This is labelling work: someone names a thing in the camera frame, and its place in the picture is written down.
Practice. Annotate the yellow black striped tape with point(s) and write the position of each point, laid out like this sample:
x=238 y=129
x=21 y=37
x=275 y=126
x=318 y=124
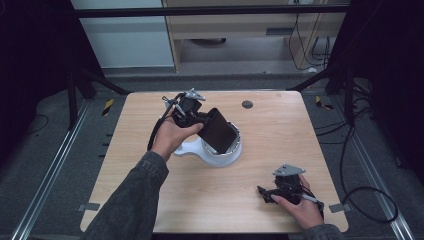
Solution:
x=322 y=103
x=107 y=107

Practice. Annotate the white key rack stand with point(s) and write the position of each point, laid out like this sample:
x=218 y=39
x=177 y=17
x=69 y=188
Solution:
x=220 y=159

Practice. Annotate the black curtain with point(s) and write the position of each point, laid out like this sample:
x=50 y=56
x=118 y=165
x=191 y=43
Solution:
x=393 y=66
x=33 y=60

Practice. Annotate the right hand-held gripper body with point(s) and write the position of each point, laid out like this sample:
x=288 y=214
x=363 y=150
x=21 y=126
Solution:
x=288 y=181

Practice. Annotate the wooden shelf unit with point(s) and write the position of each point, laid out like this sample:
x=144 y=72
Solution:
x=233 y=25

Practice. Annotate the black wallet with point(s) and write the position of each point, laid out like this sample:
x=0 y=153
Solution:
x=218 y=130

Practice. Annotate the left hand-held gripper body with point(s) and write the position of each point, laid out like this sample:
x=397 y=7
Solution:
x=190 y=106

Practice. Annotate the white cabinet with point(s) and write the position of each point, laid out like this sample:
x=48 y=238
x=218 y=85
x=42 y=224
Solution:
x=126 y=40

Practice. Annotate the person's left hand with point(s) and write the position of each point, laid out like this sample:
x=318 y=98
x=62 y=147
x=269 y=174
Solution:
x=173 y=136

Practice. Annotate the metal floor rail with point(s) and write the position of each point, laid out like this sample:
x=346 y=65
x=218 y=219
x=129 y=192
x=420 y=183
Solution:
x=373 y=170
x=50 y=170

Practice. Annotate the person's right hand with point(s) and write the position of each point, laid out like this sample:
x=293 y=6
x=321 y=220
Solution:
x=303 y=211

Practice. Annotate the white bowl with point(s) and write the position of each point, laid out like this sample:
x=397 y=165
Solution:
x=233 y=146

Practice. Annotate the grey table grommet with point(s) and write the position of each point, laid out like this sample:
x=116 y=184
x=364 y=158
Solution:
x=247 y=104

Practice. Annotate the black metal stand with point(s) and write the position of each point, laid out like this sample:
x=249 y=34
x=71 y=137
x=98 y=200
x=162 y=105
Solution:
x=348 y=96
x=71 y=100

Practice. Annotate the black horizontal bar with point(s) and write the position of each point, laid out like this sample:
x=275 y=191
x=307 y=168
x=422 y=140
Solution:
x=200 y=11

